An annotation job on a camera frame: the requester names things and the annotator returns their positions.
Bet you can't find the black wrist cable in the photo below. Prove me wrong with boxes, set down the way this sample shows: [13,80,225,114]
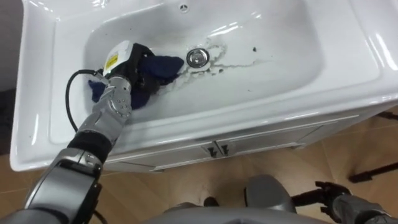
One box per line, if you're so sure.
[64,68,105,133]

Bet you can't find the chrome sink drain plug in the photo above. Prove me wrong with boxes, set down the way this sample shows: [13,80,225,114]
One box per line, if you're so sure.
[186,47,211,69]

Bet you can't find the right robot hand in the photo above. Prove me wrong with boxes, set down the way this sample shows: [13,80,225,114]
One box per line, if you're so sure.
[315,180,353,216]

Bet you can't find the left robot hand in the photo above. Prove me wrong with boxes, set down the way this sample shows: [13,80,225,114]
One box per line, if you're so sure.
[102,40,162,95]

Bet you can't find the robot legs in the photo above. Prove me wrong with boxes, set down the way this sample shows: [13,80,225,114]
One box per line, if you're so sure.
[164,174,297,215]

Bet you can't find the dark blue cloth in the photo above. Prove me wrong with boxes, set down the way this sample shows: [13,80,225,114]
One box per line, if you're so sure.
[88,55,185,110]

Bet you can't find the black metal floor bar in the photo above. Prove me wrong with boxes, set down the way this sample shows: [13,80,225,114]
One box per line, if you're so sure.
[348,161,398,184]
[375,111,398,121]

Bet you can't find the robot body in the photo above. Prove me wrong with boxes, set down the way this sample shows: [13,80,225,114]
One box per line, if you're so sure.
[140,206,331,224]

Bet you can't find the white washbasin cabinet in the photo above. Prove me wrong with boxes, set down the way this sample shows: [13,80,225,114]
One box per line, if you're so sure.
[9,0,398,173]

